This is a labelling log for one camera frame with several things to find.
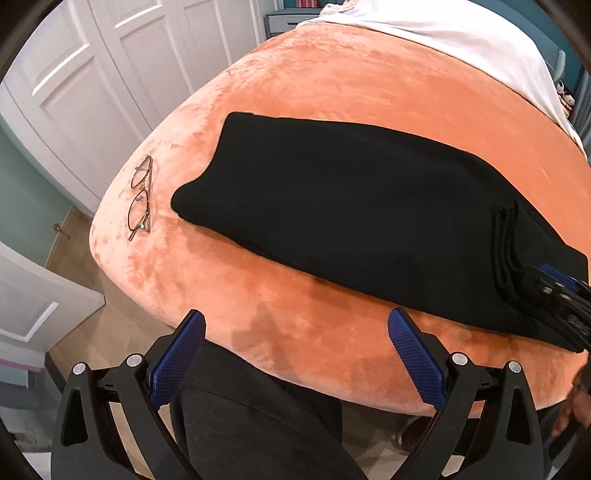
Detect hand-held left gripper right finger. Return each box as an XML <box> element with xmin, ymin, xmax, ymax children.
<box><xmin>379</xmin><ymin>308</ymin><xmax>543</xmax><ymax>480</ymax></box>

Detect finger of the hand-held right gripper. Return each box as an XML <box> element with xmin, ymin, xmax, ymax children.
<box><xmin>538</xmin><ymin>264</ymin><xmax>591</xmax><ymax>301</ymax></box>
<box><xmin>522</xmin><ymin>268</ymin><xmax>591</xmax><ymax>354</ymax></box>

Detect translucent storage box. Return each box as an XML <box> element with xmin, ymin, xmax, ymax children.
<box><xmin>0</xmin><ymin>360</ymin><xmax>44</xmax><ymax>385</ymax></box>

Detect black pants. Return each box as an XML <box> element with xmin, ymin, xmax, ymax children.
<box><xmin>171</xmin><ymin>112</ymin><xmax>591</xmax><ymax>354</ymax></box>

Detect pale slipper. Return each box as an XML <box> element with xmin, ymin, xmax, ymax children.
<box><xmin>397</xmin><ymin>415</ymin><xmax>435</xmax><ymax>452</ymax></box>

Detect person's right hand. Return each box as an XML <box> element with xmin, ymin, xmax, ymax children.
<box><xmin>551</xmin><ymin>362</ymin><xmax>591</xmax><ymax>437</ymax></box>

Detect white cabinet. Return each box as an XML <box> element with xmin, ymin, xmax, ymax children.
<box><xmin>0</xmin><ymin>242</ymin><xmax>108</xmax><ymax>370</ymax></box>

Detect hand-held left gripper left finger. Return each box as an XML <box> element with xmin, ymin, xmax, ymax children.
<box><xmin>50</xmin><ymin>309</ymin><xmax>206</xmax><ymax>480</ymax></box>

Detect white quilt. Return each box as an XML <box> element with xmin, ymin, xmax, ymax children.
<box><xmin>318</xmin><ymin>0</ymin><xmax>589</xmax><ymax>160</ymax></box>

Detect thin-framed eyeglasses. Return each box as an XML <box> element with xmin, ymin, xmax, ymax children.
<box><xmin>128</xmin><ymin>155</ymin><xmax>154</xmax><ymax>241</ymax></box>

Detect orange plush blanket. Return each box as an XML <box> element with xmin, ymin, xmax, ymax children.
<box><xmin>89</xmin><ymin>21</ymin><xmax>591</xmax><ymax>418</ymax></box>

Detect white panelled wardrobe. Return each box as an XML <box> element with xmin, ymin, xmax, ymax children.
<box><xmin>0</xmin><ymin>0</ymin><xmax>278</xmax><ymax>215</ymax></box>

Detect person's dark trousers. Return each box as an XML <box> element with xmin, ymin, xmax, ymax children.
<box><xmin>168</xmin><ymin>342</ymin><xmax>384</xmax><ymax>480</ymax></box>

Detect grey pleated curtain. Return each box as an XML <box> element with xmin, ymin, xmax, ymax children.
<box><xmin>569</xmin><ymin>69</ymin><xmax>591</xmax><ymax>153</ymax></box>

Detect blue nightstand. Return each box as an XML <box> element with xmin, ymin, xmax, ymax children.
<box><xmin>264</xmin><ymin>7</ymin><xmax>333</xmax><ymax>42</ymax></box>

